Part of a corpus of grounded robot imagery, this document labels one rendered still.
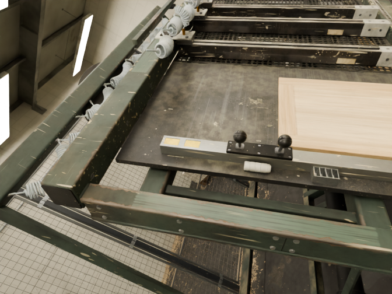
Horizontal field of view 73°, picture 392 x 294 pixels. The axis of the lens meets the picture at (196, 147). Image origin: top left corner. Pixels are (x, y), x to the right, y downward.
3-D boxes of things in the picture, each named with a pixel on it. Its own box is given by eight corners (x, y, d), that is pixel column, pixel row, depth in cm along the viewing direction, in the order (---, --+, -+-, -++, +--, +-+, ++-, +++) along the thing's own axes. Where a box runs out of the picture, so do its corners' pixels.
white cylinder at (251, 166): (243, 172, 82) (269, 175, 80) (244, 165, 80) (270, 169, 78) (244, 165, 84) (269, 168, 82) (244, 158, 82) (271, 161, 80)
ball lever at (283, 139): (284, 158, 81) (293, 146, 68) (272, 157, 82) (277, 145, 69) (285, 147, 82) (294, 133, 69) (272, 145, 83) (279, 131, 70)
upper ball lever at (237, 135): (245, 154, 83) (246, 142, 70) (233, 152, 84) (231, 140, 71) (246, 142, 84) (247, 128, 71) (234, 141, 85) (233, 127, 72)
